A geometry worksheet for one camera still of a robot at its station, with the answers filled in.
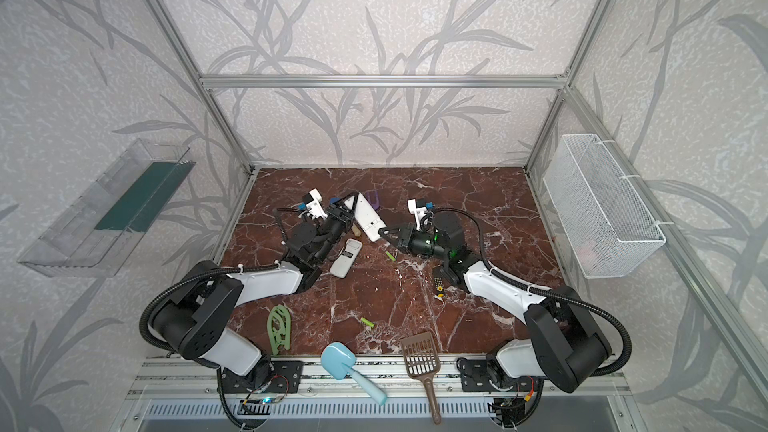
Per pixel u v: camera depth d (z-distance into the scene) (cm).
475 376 73
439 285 87
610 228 61
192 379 75
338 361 77
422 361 77
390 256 96
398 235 72
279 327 81
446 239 63
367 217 77
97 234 64
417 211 75
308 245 64
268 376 69
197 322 44
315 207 76
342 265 92
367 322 82
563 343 42
